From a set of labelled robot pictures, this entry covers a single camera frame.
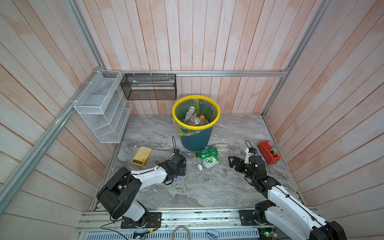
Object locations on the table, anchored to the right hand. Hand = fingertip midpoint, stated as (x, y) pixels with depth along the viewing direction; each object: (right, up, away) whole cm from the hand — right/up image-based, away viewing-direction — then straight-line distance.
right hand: (234, 159), depth 86 cm
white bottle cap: (-20, -5, +2) cm, 21 cm away
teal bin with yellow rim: (-23, +8, +16) cm, 29 cm away
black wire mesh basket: (-55, +48, +18) cm, 75 cm away
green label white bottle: (-25, +26, +4) cm, 36 cm away
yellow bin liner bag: (-17, +32, +6) cm, 37 cm away
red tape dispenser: (+24, +2, +6) cm, 24 cm away
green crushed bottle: (-14, +3, +9) cm, 17 cm away
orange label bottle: (-19, +24, +4) cm, 31 cm away
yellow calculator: (-58, 0, +10) cm, 59 cm away
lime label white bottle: (-14, -3, +4) cm, 15 cm away
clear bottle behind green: (-4, +4, +12) cm, 13 cm away
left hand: (-33, -8, +5) cm, 35 cm away
